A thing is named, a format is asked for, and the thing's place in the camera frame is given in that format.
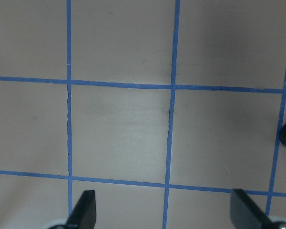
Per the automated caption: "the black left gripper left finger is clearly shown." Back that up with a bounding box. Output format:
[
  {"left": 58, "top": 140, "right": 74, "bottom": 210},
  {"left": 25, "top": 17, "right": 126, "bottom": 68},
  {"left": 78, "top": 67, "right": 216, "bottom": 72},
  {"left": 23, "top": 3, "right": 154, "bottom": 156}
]
[{"left": 64, "top": 190, "right": 96, "bottom": 229}]

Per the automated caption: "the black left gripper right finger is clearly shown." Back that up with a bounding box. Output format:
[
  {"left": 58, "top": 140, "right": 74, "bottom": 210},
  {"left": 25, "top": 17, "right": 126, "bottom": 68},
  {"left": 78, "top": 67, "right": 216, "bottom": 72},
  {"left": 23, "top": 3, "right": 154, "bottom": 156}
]
[{"left": 230, "top": 189, "right": 273, "bottom": 229}]

